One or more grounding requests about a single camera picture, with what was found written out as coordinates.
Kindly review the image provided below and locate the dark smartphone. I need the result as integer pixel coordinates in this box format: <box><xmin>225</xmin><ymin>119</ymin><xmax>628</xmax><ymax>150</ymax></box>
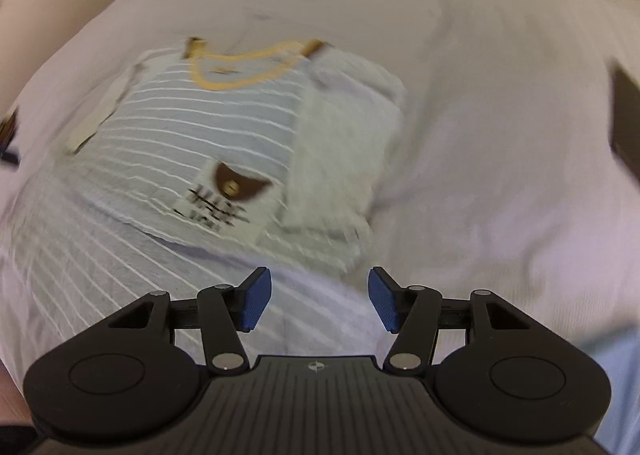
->
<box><xmin>611</xmin><ymin>66</ymin><xmax>640</xmax><ymax>173</ymax></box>

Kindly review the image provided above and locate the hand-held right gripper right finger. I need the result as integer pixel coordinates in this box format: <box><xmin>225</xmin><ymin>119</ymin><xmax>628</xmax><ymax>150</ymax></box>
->
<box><xmin>367</xmin><ymin>266</ymin><xmax>551</xmax><ymax>376</ymax></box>

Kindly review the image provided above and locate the bed with pale cover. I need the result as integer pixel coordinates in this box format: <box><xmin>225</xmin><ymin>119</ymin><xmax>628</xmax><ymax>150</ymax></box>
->
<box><xmin>0</xmin><ymin>0</ymin><xmax>640</xmax><ymax>455</ymax></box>

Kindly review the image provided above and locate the grey white-striped t-shirt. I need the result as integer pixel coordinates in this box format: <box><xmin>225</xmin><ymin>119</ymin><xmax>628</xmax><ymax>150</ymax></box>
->
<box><xmin>0</xmin><ymin>35</ymin><xmax>408</xmax><ymax>361</ymax></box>

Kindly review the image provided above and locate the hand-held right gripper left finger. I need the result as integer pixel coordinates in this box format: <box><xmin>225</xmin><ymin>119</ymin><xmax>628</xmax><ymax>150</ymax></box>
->
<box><xmin>85</xmin><ymin>266</ymin><xmax>272</xmax><ymax>376</ymax></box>

